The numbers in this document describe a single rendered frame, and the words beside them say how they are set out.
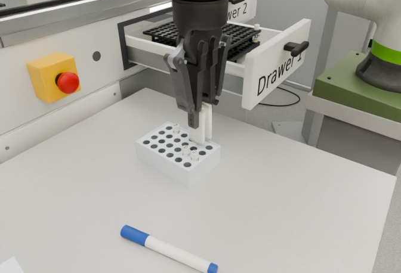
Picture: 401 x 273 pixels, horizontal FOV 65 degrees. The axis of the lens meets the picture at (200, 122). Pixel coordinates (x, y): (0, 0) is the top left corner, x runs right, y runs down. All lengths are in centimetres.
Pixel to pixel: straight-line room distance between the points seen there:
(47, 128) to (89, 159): 14
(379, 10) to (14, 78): 75
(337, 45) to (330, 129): 81
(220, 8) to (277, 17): 212
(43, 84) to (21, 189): 18
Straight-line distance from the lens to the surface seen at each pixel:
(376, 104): 78
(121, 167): 57
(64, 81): 61
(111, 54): 75
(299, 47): 66
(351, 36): 166
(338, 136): 89
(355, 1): 84
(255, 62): 56
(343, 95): 79
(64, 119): 72
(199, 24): 42
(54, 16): 66
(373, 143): 87
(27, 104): 67
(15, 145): 69
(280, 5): 251
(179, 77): 44
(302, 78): 257
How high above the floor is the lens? 113
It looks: 33 degrees down
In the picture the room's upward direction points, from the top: straight up
